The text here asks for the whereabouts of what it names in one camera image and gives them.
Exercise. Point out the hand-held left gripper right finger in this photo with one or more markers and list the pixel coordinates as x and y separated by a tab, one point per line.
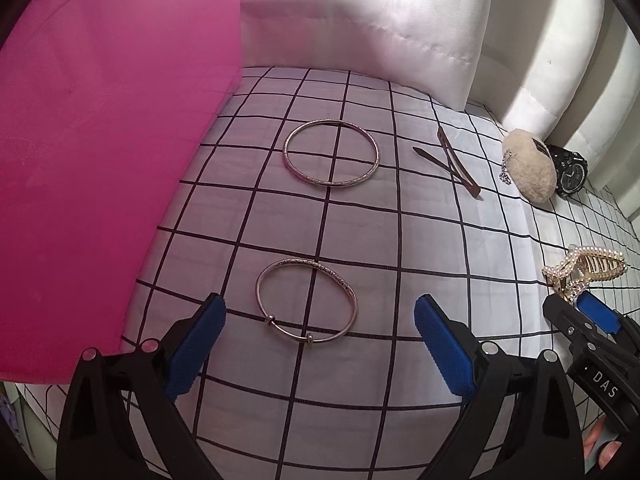
440	350

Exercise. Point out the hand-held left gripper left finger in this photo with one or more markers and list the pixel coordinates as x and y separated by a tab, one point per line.
200	345

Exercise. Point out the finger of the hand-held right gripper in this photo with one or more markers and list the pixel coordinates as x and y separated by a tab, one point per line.
597	310
562	315

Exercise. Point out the pearl hair claw clip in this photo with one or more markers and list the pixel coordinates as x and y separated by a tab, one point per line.
600	260

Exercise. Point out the silver bangle with beads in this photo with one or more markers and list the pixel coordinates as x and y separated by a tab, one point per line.
270	319

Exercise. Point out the black wristwatch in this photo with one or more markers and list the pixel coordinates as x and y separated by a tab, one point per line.
570	172

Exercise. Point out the beige plush pouch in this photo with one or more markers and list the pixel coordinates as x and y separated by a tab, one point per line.
530	165

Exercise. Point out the brown hair clip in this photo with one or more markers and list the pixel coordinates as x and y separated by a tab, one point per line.
470	187

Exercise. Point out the silver engraved bangle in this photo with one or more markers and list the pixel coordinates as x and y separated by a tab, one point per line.
285	155

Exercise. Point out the pink plastic basin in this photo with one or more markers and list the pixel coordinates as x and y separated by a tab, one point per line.
100	160

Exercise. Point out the person's right hand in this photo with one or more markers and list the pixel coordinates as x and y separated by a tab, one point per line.
602	442

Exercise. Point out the white curtain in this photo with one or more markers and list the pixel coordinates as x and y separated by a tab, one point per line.
400	10

